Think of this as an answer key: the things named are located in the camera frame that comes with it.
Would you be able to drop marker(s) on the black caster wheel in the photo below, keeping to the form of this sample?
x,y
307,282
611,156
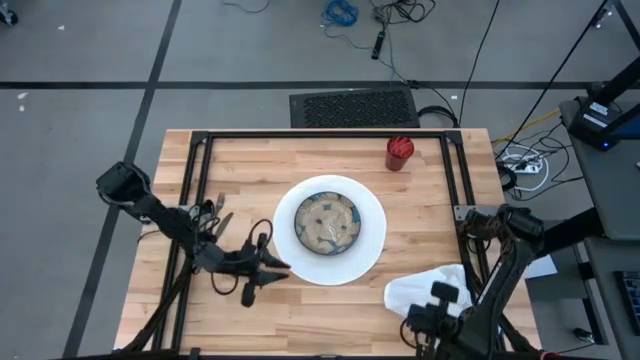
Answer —
x,y
7,17

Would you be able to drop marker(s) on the black power adapter stick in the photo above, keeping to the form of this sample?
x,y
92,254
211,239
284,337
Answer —
x,y
378,46

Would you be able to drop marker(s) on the black aluminium table frame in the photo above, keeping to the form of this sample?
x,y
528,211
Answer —
x,y
325,134

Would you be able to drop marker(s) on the patterned ceramic bowl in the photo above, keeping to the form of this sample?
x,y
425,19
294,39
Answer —
x,y
327,224

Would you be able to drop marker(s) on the white cloth napkin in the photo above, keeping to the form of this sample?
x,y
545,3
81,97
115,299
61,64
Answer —
x,y
415,290

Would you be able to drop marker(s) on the silver fork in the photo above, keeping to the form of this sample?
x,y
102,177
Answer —
x,y
220,200

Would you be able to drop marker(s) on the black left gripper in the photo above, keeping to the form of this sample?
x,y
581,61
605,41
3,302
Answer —
x,y
240,262

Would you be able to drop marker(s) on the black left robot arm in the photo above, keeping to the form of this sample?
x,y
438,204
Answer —
x,y
150,210

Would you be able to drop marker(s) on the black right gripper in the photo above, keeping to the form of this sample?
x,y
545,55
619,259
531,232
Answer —
x,y
432,317

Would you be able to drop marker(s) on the black tripod leg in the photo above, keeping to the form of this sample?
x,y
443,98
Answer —
x,y
627,22

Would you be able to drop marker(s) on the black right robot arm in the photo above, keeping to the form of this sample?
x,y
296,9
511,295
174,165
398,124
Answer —
x,y
500,280

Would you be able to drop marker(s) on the dark grey desk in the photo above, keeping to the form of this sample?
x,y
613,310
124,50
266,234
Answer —
x,y
605,260

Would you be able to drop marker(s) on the small black floor object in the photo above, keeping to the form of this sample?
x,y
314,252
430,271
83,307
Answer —
x,y
582,334

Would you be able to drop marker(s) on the white round woven placemat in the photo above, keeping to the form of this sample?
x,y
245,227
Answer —
x,y
300,260

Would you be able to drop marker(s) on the black desk leg beam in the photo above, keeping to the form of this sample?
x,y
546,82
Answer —
x,y
570,232

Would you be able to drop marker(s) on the red ribbed cup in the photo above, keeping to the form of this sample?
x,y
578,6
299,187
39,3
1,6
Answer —
x,y
398,157

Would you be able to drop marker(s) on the white paper sheet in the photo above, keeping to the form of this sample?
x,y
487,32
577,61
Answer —
x,y
542,267

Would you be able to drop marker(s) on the black keyboard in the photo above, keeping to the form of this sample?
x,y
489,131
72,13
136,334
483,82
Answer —
x,y
631,300

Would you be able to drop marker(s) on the black box with blue light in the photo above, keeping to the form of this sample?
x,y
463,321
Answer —
x,y
592,122

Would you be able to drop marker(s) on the white power strip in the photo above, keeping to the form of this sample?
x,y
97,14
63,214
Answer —
x,y
524,168

